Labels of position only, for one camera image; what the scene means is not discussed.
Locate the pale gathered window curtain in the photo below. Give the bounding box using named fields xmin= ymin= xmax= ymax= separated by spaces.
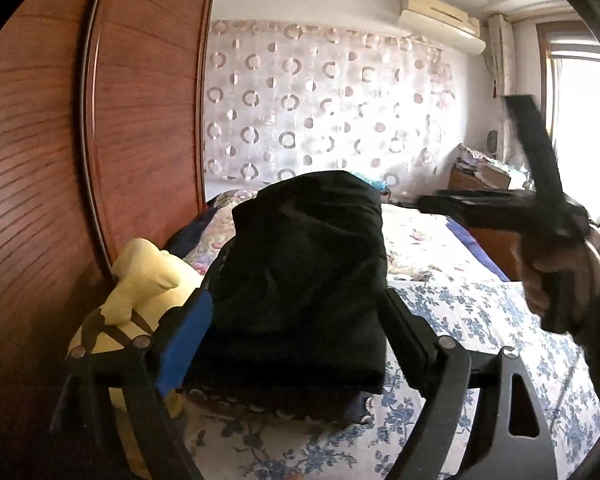
xmin=485 ymin=14 xmax=513 ymax=98

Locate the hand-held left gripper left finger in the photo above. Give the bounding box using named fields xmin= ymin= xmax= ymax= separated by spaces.
xmin=50 ymin=287 xmax=214 ymax=480

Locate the black printed t-shirt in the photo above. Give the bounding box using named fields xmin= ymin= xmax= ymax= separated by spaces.
xmin=184 ymin=170 xmax=390 ymax=396

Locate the yellow plush toy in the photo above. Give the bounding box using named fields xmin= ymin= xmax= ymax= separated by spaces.
xmin=67 ymin=237 xmax=206 ymax=478

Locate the flat cardboard box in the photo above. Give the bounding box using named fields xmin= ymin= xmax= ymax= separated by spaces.
xmin=480 ymin=162 xmax=513 ymax=188

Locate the person's right hand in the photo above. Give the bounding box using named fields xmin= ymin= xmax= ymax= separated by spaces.
xmin=511 ymin=234 xmax=600 ymax=333

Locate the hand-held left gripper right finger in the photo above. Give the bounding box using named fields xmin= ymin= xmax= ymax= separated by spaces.
xmin=377 ymin=287 xmax=561 ymax=480

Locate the wooden side cabinet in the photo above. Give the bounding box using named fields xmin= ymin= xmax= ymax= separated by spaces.
xmin=447 ymin=167 xmax=531 ymax=281

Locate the cream air conditioner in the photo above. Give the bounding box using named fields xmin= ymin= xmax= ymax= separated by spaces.
xmin=399 ymin=0 xmax=487 ymax=56

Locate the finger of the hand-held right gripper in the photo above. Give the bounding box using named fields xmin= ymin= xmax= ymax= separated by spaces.
xmin=417 ymin=187 xmax=536 ymax=226
xmin=502 ymin=94 xmax=588 ymax=241

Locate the wood-framed window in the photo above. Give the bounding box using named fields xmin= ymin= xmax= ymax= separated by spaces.
xmin=535 ymin=20 xmax=600 ymax=231

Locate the sheer circle-patterned wall curtain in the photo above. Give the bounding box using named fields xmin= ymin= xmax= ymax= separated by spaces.
xmin=202 ymin=19 xmax=456 ymax=198

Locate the blue blanket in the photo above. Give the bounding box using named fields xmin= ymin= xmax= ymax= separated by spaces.
xmin=447 ymin=220 xmax=511 ymax=283

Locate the blue floral bed sheet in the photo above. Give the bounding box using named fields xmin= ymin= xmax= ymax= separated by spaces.
xmin=177 ymin=275 xmax=600 ymax=480

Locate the floral quilt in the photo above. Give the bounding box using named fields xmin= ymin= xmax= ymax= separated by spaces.
xmin=182 ymin=189 xmax=481 ymax=286

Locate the cardboard box with blue cloth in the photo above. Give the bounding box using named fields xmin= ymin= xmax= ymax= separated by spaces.
xmin=355 ymin=172 xmax=391 ymax=193

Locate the stack of folded cloths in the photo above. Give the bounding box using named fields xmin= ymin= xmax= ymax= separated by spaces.
xmin=455 ymin=142 xmax=486 ymax=173

